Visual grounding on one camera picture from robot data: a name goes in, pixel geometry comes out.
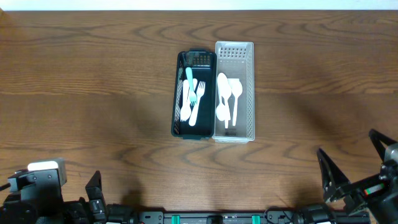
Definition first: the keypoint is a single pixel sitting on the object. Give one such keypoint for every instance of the white spoon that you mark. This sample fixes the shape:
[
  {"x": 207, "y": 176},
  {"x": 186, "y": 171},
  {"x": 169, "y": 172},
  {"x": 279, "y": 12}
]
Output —
[
  {"x": 186, "y": 99},
  {"x": 237, "y": 90},
  {"x": 227, "y": 113}
]

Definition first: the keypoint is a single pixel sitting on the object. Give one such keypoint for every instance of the black plastic basket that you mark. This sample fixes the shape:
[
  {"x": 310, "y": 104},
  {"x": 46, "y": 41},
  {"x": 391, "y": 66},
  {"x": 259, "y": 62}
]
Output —
[{"x": 203, "y": 65}]

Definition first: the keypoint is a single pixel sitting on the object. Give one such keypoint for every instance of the white fork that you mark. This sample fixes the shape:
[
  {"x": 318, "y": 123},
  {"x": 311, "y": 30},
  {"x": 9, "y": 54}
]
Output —
[
  {"x": 200, "y": 93},
  {"x": 185, "y": 110}
]

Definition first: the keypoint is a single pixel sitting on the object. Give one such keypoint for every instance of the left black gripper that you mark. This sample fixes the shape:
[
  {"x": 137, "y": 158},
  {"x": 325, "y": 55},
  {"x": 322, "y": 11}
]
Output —
[{"x": 94, "y": 203}]

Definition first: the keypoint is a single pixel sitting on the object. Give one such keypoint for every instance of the white spoon crossed under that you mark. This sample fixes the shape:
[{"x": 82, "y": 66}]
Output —
[{"x": 220, "y": 109}]

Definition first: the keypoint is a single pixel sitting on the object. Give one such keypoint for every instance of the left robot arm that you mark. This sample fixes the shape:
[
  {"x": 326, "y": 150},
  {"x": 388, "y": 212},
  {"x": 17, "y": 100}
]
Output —
[{"x": 36, "y": 197}]

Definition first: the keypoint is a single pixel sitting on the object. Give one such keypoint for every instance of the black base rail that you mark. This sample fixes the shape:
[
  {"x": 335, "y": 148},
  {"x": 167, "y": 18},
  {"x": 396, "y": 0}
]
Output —
[{"x": 274, "y": 215}]

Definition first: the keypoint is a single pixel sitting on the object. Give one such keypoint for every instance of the mint green fork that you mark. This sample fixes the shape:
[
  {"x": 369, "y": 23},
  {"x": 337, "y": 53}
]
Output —
[{"x": 191, "y": 94}]

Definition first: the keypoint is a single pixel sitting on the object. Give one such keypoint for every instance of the clear plastic basket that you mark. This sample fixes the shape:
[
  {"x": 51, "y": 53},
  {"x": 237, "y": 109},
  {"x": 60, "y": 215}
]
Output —
[{"x": 236, "y": 60}]

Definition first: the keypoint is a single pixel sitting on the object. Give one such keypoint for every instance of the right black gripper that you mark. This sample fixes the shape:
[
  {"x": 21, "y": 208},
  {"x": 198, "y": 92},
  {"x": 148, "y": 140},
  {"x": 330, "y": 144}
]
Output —
[{"x": 384, "y": 191}]

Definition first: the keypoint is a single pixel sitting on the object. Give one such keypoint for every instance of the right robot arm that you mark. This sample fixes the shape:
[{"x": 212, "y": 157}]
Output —
[{"x": 347, "y": 202}]

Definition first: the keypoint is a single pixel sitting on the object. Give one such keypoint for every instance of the white spoon crossed top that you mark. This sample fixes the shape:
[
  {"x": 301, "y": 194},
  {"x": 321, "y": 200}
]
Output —
[{"x": 222, "y": 81}]

